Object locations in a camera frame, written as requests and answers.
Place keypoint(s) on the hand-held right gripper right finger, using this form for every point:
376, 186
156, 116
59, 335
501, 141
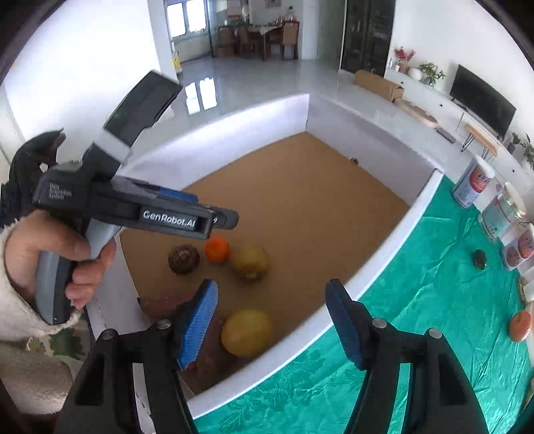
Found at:
346, 325

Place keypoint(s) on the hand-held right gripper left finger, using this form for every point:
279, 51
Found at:
196, 329

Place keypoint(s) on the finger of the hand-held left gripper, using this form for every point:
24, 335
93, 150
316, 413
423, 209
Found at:
175, 194
227, 219

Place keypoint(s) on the small orange tangerine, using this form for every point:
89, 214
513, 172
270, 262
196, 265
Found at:
217, 249

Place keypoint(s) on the reddish brown fruit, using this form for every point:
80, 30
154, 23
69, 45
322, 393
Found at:
162, 304

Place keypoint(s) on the yellow-green pear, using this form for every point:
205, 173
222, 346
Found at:
247, 332
250, 261

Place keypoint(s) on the dark brown round fruit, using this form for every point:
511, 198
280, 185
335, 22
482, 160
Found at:
183, 258

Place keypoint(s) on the white cardboard box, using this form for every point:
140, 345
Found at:
292, 200

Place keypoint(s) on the red apple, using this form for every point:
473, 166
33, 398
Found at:
521, 327

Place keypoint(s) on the person's left forearm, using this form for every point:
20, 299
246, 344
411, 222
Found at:
25, 367

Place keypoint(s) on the person's left hand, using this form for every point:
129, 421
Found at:
41, 238

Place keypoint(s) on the black fuzzy cloth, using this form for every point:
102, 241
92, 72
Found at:
29, 162

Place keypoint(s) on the yellow bag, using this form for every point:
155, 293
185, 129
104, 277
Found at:
177, 62

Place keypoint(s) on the small dark ornament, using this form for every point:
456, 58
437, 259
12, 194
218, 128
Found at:
479, 259

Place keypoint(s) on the wooden dining chair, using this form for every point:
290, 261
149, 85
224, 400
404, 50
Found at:
227, 41
288, 39

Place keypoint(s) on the wooden dining table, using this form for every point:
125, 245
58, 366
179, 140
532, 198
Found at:
258, 33

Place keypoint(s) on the red and white can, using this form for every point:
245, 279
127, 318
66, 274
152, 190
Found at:
473, 183
517, 250

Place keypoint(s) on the clear glass jar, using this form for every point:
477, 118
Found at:
500, 210

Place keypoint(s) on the brown cardboard carton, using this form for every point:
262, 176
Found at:
377, 85

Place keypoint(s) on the black remote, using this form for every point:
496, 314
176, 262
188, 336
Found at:
445, 135

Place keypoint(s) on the wooden board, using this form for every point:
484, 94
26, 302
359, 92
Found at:
417, 112

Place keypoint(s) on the wooden hairpin leg stool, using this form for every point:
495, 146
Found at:
479, 137

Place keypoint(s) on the dark display cabinet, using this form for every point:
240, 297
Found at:
367, 33

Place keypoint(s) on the white television cabinet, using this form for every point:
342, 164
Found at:
434, 98

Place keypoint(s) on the red flower bouquet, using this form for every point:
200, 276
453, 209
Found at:
404, 56

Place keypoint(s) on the small potted plant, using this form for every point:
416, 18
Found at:
514, 142

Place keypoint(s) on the green potted plant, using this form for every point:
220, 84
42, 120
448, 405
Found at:
432, 73

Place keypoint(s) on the leafy plant white pot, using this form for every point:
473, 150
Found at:
529, 150

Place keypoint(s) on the black television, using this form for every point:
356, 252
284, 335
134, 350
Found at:
484, 100

